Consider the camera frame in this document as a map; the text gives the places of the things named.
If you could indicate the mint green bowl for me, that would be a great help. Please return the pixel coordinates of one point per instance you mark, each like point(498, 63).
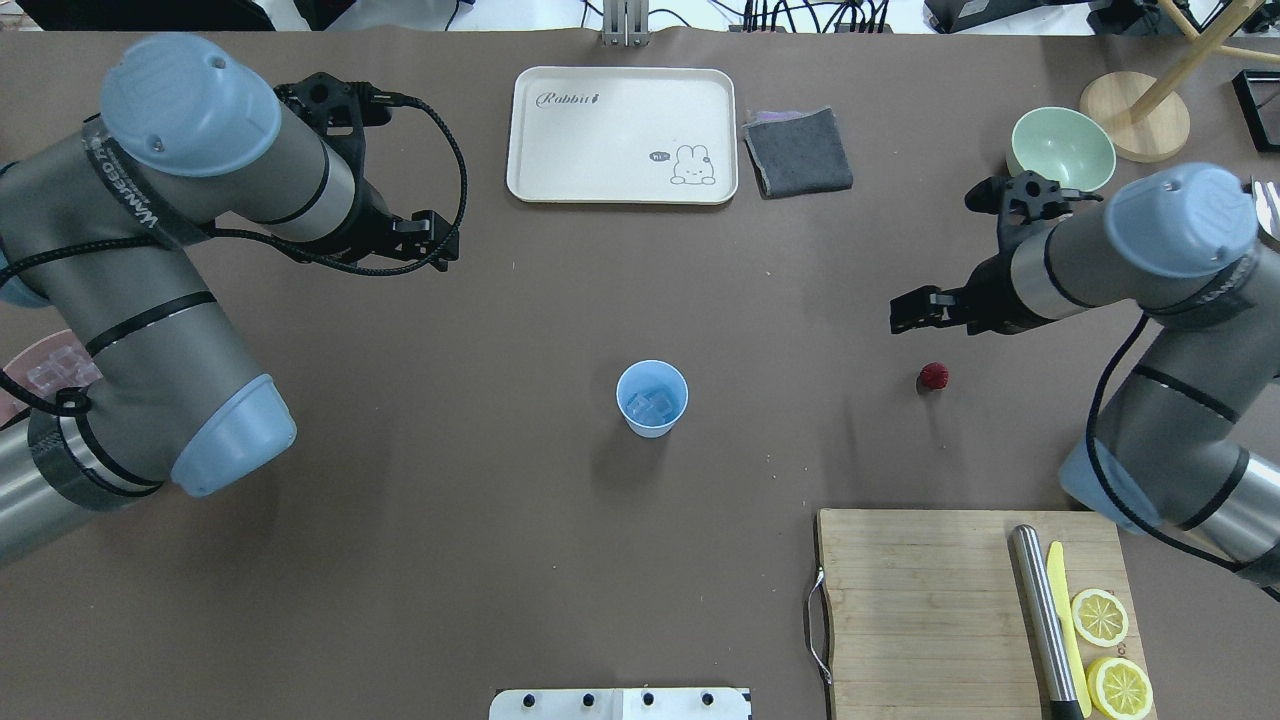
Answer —
point(1062, 145)

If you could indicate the red strawberry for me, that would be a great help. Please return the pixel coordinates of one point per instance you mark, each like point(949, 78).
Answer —
point(933, 377)

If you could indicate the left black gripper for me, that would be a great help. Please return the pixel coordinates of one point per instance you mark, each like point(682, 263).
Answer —
point(366, 222)

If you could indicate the yellow plastic knife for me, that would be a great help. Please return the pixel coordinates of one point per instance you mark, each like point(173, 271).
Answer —
point(1056, 574)

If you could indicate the wooden cutting board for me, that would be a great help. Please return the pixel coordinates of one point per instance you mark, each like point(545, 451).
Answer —
point(924, 613)

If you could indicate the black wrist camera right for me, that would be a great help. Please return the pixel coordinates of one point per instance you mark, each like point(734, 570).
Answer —
point(1023, 205)

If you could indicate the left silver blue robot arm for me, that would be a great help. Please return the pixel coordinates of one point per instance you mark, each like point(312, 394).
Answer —
point(98, 226)

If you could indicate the cream rabbit tray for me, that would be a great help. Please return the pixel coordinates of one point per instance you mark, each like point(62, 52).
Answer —
point(623, 135)

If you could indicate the clear ice cube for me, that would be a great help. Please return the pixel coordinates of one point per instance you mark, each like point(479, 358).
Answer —
point(652, 408)

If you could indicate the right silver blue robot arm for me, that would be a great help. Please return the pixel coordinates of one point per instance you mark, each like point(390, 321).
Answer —
point(1157, 455)

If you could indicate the lemon half slice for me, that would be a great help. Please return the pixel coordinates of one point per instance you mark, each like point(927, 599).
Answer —
point(1119, 688)
point(1099, 617)

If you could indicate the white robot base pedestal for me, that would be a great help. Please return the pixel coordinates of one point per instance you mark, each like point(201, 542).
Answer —
point(623, 703)

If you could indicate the wooden glass tree stand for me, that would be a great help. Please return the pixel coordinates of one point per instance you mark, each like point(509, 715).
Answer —
point(1142, 116)

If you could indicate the grey folded cloth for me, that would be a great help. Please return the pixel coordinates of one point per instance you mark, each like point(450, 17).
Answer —
point(797, 152)

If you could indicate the aluminium frame post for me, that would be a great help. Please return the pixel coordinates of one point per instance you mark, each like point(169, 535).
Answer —
point(625, 23)

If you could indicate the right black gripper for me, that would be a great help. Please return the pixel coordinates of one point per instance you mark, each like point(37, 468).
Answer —
point(988, 287)

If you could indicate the light blue plastic cup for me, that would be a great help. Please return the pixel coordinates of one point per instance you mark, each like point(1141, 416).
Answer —
point(643, 376)

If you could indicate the pink bowl of ice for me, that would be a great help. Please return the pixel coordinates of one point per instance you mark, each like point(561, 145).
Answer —
point(58, 362)

